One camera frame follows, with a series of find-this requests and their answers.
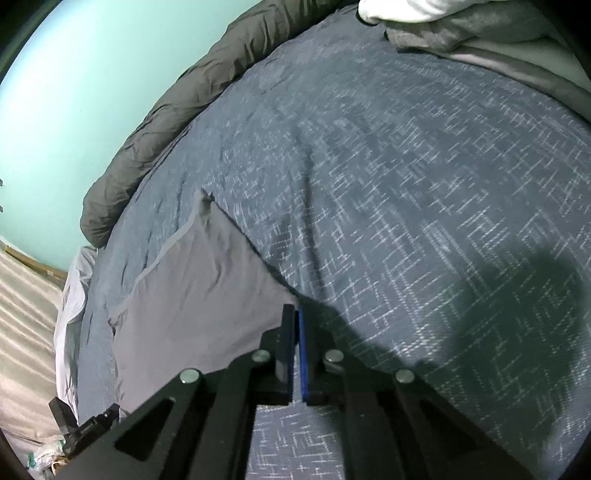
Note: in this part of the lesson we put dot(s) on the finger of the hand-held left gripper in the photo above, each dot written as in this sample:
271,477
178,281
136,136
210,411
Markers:
94,427

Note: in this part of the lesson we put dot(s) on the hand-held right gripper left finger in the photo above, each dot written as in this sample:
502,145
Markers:
289,355

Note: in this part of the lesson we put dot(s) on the dark grey rolled duvet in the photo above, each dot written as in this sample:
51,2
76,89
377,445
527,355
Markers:
152,138

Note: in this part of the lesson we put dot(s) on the stack of clothes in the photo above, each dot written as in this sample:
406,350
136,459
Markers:
461,27

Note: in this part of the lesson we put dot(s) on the blue patterned bed mattress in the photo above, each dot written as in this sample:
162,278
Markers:
392,207

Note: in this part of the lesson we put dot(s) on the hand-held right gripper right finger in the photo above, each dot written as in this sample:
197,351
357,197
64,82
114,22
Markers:
303,355

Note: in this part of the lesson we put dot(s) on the white plastic bag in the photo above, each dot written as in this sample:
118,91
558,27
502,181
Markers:
46,454

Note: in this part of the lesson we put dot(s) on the crumpled white sheet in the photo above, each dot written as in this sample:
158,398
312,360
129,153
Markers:
69,323

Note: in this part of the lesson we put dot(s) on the plain grey garment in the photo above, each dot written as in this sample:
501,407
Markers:
198,300

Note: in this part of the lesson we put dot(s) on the wooden baseboard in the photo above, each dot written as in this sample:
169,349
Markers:
37,265

